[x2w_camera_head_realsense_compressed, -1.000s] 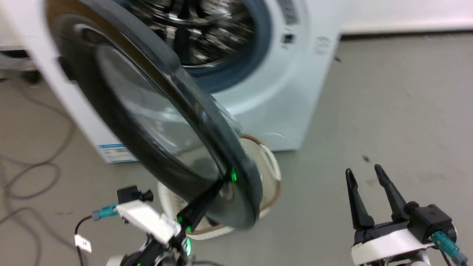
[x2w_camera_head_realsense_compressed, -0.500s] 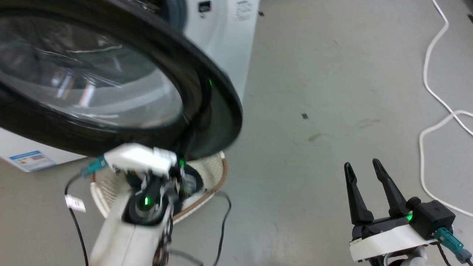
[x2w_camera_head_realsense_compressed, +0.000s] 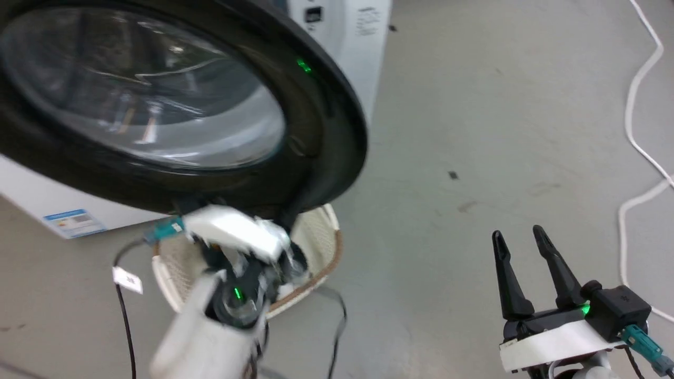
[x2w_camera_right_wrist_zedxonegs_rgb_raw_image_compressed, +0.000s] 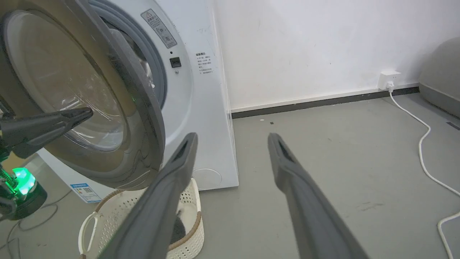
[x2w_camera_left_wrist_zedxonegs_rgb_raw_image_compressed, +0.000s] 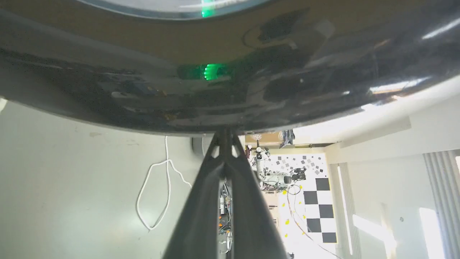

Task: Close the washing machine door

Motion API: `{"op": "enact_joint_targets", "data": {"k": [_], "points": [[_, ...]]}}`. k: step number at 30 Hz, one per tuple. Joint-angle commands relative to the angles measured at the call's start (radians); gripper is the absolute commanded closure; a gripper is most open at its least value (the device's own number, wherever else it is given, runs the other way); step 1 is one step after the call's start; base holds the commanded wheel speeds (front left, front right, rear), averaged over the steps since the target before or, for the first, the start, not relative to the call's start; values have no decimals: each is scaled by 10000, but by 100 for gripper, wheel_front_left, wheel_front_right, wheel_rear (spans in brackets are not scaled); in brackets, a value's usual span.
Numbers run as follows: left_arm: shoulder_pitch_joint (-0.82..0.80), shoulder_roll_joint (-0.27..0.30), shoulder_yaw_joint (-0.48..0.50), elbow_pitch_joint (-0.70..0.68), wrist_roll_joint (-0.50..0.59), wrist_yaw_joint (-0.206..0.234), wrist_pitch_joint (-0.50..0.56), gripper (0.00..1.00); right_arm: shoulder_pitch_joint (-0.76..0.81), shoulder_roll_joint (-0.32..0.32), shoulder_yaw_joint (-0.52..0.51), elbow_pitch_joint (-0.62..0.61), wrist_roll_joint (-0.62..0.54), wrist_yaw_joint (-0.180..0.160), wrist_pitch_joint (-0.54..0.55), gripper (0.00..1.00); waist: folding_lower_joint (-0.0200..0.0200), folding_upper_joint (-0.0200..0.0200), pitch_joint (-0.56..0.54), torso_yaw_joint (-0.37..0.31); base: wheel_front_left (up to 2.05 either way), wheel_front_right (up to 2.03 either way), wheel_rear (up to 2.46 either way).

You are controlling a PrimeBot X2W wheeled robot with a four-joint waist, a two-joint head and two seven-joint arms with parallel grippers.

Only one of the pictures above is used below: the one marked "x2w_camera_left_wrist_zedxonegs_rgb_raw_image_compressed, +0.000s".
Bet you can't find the grey vertical blind curtain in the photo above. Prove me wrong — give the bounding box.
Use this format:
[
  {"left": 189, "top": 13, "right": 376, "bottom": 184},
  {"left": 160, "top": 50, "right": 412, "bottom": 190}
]
[{"left": 423, "top": 150, "right": 460, "bottom": 259}]

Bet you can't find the black and white checkerboard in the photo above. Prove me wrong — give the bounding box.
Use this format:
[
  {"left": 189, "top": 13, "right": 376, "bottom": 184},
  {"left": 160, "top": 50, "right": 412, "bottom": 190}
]
[{"left": 286, "top": 184, "right": 342, "bottom": 259}]

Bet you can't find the white cable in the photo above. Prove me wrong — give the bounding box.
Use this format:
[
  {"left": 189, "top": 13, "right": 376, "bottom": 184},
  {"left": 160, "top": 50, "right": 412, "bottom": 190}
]
[{"left": 136, "top": 136, "right": 193, "bottom": 231}]

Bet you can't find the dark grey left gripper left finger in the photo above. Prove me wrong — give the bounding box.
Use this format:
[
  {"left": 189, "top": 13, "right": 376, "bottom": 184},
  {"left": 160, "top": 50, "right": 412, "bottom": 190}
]
[{"left": 162, "top": 132, "right": 226, "bottom": 259}]

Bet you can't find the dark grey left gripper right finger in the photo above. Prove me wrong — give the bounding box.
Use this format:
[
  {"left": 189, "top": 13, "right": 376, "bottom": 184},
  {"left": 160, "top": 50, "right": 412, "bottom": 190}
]
[{"left": 225, "top": 132, "right": 289, "bottom": 259}]

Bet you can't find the black white checkerboard panel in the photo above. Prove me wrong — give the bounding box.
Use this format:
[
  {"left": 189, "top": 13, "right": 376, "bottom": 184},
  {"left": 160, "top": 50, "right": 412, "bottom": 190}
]
[{"left": 303, "top": 178, "right": 338, "bottom": 244}]

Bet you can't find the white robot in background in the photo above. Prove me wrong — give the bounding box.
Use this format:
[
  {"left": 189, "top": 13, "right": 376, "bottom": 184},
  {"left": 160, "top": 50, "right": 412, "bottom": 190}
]
[{"left": 252, "top": 141, "right": 307, "bottom": 192}]

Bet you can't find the dark glossy washing machine door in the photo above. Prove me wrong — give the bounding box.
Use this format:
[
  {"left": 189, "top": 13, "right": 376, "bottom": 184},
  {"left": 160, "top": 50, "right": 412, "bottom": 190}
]
[{"left": 0, "top": 0, "right": 460, "bottom": 136}]

